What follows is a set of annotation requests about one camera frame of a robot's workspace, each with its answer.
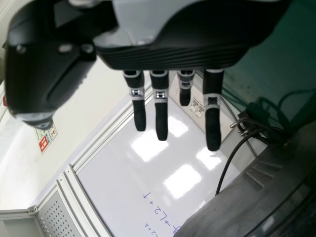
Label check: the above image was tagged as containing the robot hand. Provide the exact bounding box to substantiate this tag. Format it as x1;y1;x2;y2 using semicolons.
4;0;292;152

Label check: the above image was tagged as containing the white socket strip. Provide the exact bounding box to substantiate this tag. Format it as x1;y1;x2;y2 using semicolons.
170;70;233;143

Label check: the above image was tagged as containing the black plug with metal pins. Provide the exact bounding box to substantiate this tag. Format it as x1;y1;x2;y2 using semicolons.
229;108;266;139

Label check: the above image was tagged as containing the black power cable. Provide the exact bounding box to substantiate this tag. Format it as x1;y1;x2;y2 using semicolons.
215;134;250;196

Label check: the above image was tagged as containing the red and green wall sign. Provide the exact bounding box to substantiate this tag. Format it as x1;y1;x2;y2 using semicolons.
34;122;59;156

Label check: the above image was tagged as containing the perforated white cable duct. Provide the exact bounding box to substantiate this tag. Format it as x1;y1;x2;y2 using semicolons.
28;170;83;237

